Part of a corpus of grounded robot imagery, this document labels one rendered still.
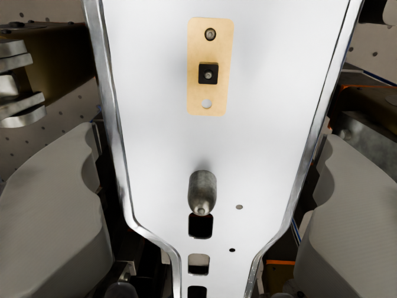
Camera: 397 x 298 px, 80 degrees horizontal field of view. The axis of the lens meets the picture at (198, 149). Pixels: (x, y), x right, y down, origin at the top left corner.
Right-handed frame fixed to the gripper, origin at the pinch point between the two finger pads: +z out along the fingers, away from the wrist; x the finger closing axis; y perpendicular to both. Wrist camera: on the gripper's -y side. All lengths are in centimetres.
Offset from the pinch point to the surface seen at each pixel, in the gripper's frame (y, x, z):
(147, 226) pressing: 21.1, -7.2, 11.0
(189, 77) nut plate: 0.9, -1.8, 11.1
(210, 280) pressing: 33.0, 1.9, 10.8
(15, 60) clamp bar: -1.4, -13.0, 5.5
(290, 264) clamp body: 38.1, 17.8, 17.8
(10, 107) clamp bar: 1.3, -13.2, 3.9
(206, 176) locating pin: 11.3, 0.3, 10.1
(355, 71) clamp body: 3.8, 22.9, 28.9
